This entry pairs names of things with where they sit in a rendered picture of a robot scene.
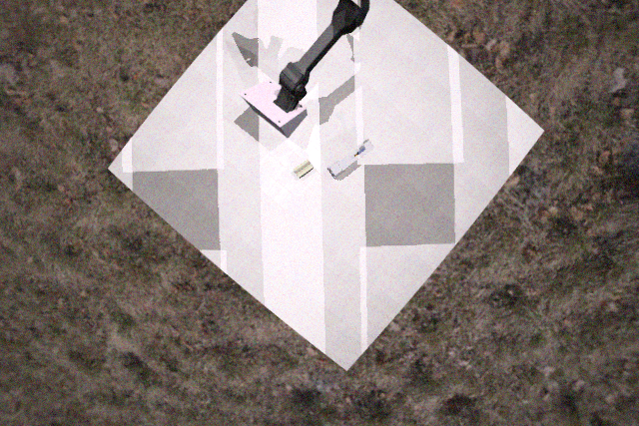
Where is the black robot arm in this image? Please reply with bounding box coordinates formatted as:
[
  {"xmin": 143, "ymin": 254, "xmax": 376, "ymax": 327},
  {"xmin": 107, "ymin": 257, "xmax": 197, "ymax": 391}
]
[{"xmin": 274, "ymin": 0, "xmax": 370, "ymax": 114}]

